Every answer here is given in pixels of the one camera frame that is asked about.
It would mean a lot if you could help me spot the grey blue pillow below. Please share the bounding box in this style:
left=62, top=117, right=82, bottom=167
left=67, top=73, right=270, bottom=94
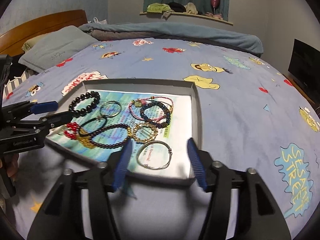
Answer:
left=18, top=25, right=97, bottom=73

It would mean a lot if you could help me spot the dark purple bead bracelet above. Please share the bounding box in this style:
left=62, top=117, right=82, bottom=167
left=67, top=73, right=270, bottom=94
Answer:
left=88, top=122, right=132, bottom=149

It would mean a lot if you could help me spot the blue beaded bracelet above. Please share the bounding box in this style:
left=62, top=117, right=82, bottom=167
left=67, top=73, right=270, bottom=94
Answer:
left=139, top=101, right=171, bottom=129

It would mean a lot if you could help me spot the pink wine glass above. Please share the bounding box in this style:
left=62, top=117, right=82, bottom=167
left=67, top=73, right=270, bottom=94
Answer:
left=210, top=0, right=220, bottom=15

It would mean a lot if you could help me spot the large silver bangle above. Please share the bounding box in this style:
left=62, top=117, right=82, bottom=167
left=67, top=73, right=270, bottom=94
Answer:
left=136, top=140, right=172, bottom=170

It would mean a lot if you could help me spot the black bead bracelet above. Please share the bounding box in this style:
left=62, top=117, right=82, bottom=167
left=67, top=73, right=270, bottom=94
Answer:
left=68, top=90, right=101, bottom=118

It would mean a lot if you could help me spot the gold chain red bead necklace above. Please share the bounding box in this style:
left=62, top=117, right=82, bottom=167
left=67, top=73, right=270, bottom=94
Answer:
left=62, top=122, right=98, bottom=149

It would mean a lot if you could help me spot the person left hand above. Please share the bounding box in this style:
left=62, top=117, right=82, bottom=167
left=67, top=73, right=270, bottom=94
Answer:
left=0, top=153, right=19, bottom=180

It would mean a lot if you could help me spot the beige cloth on shelf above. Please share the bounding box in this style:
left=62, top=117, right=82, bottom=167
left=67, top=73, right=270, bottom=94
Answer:
left=184, top=2, right=198, bottom=15

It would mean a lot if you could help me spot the black monitor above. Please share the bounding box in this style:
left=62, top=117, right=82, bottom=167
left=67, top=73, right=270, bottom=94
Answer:
left=288, top=39, right=319, bottom=98

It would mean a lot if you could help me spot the pink string bracelet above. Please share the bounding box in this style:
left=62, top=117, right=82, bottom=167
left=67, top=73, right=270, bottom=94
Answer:
left=128, top=96, right=174, bottom=123

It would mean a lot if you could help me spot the black white striped pillow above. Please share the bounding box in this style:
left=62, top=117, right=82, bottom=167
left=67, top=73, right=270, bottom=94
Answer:
left=3, top=69, right=41, bottom=99

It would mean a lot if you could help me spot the wooden headboard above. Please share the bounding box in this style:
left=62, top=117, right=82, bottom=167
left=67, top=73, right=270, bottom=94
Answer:
left=1, top=10, right=87, bottom=56

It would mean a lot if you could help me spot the teal folded blanket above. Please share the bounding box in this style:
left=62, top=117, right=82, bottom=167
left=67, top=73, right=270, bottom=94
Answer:
left=79, top=22, right=264, bottom=56

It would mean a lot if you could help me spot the thin silver wire bangle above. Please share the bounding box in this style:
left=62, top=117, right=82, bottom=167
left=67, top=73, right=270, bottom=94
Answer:
left=99, top=101, right=122, bottom=118

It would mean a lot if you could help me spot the grey cardboard tray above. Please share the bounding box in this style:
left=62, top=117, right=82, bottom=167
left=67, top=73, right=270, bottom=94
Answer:
left=46, top=79, right=202, bottom=186

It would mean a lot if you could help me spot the black cloth on shelf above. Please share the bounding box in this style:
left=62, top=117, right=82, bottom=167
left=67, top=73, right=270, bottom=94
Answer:
left=168, top=2, right=187, bottom=12

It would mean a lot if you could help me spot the gold round pendant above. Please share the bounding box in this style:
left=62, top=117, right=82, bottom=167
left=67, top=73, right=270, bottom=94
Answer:
left=131, top=122, right=158, bottom=144

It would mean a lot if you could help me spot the wooden window shelf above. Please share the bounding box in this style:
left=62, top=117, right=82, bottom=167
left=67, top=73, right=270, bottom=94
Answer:
left=139, top=12, right=234, bottom=26

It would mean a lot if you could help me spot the black cord bracelet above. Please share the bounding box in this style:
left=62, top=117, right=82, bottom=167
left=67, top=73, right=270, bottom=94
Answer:
left=77, top=115, right=108, bottom=138

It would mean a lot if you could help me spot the green cloth on shelf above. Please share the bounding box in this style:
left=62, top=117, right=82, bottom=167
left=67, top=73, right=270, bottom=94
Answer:
left=146, top=3, right=173, bottom=18

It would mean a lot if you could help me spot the blue cartoon bed sheet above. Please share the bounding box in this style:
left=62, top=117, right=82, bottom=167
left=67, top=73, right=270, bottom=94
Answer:
left=5, top=38, right=319, bottom=239

